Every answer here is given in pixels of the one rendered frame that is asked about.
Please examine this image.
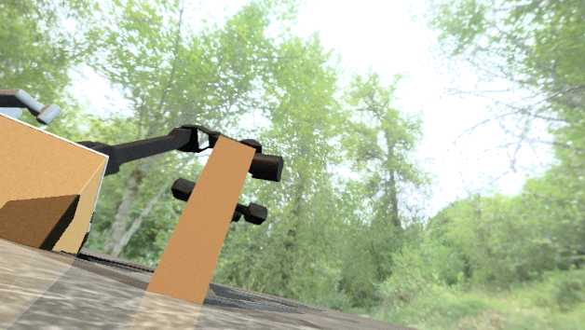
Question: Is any tan wooden post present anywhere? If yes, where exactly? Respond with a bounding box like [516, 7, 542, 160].
[146, 135, 256, 304]

